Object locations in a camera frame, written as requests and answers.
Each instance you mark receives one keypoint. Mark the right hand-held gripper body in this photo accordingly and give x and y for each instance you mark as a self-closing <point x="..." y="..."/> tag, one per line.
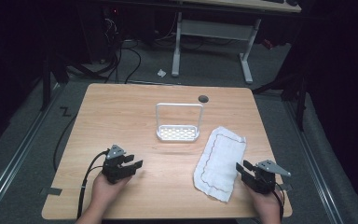
<point x="261" y="180"/>

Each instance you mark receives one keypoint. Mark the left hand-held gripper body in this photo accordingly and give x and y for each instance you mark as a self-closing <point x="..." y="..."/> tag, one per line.
<point x="115" y="169"/>

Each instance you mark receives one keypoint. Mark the white cloth with red stitching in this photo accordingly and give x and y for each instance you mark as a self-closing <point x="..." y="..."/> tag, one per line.
<point x="220" y="161"/>

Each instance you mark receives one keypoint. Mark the person's right hand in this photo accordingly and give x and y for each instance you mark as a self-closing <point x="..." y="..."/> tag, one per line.
<point x="265" y="203"/>

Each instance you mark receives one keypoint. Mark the person's left hand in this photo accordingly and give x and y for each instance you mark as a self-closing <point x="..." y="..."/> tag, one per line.
<point x="105" y="194"/>

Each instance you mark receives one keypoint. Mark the grey tape strip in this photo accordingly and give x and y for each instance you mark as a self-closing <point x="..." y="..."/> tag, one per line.
<point x="51" y="191"/>
<point x="286" y="187"/>

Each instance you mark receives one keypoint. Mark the black metal stand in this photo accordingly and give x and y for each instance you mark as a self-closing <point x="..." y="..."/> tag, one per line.
<point x="46" y="87"/>
<point x="292" y="93"/>

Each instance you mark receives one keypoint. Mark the crumpled white paper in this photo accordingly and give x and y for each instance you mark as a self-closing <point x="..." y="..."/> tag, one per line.
<point x="161" y="73"/>

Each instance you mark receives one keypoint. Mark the small red object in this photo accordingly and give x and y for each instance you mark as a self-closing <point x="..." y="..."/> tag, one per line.
<point x="267" y="44"/>

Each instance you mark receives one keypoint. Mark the dark computer tower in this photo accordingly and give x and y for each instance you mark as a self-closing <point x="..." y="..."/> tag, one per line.
<point x="101" y="31"/>

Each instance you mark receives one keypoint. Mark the wooden desk with white legs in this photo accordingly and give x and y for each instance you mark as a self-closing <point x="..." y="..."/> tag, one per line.
<point x="214" y="30"/>

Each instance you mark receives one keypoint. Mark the metal floor rail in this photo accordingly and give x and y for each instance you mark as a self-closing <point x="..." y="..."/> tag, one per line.
<point x="15" y="161"/>
<point x="315" y="161"/>

